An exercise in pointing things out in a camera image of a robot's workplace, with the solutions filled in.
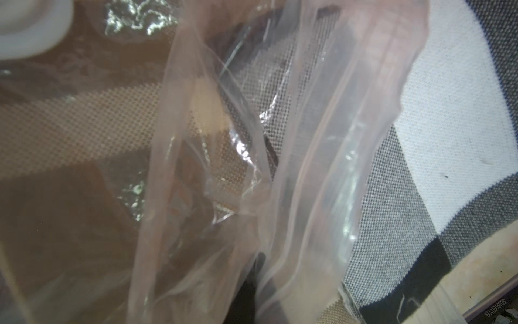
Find clear plastic vacuum bag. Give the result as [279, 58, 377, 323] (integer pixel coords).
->
[0, 0, 466, 324]

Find brown beige plaid scarf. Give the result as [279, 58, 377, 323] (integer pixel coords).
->
[0, 0, 252, 324]

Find black grey striped scarf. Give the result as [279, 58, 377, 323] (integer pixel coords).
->
[345, 1, 517, 323]

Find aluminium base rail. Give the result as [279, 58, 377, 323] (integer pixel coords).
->
[464, 275, 517, 324]

